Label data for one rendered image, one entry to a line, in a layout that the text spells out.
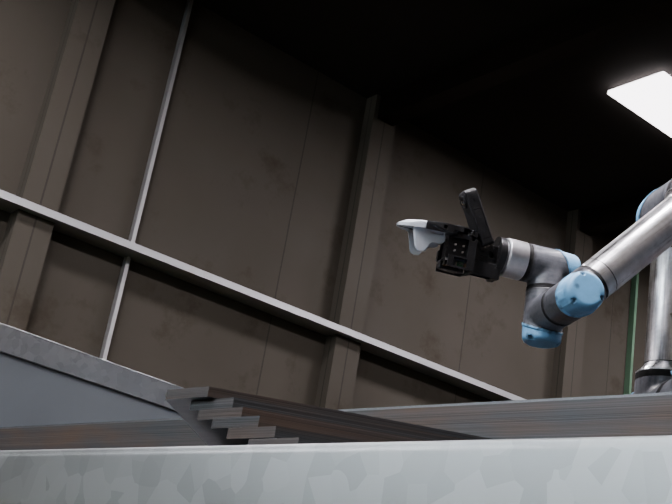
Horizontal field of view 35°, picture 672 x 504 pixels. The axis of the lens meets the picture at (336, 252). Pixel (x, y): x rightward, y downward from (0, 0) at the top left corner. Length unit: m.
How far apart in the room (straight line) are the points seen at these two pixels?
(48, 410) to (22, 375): 0.07
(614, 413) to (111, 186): 8.52
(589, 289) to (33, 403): 0.95
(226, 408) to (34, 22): 8.80
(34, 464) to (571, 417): 0.36
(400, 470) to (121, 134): 8.97
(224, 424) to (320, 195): 9.88
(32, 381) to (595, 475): 1.39
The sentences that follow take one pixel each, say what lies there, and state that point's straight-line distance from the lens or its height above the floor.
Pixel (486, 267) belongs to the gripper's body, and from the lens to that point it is 2.06.
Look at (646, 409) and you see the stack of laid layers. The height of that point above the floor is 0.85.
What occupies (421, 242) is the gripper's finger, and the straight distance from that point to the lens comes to 2.03.
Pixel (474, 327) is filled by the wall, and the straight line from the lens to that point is 11.55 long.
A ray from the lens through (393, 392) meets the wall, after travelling 10.65.
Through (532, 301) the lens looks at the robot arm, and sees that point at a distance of 2.07.
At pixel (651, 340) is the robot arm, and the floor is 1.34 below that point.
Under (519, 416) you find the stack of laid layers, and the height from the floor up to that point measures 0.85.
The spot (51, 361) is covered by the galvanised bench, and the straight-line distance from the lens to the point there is 1.71.
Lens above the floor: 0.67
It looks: 20 degrees up
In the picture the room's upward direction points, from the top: 10 degrees clockwise
